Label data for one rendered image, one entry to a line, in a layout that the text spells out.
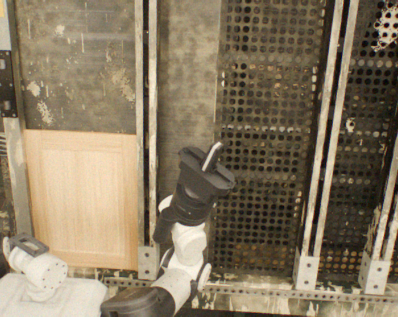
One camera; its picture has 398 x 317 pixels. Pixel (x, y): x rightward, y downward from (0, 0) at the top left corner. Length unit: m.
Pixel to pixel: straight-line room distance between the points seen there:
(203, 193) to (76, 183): 0.65
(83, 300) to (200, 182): 0.37
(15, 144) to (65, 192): 0.22
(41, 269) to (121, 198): 0.52
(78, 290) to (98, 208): 0.46
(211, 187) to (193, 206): 0.07
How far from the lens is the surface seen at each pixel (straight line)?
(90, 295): 0.90
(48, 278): 0.84
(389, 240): 1.35
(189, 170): 0.73
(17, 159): 1.34
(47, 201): 1.37
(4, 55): 1.27
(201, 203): 0.78
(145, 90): 1.15
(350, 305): 1.47
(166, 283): 0.98
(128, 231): 1.33
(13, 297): 0.95
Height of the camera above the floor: 2.16
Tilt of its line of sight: 51 degrees down
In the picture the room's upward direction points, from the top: straight up
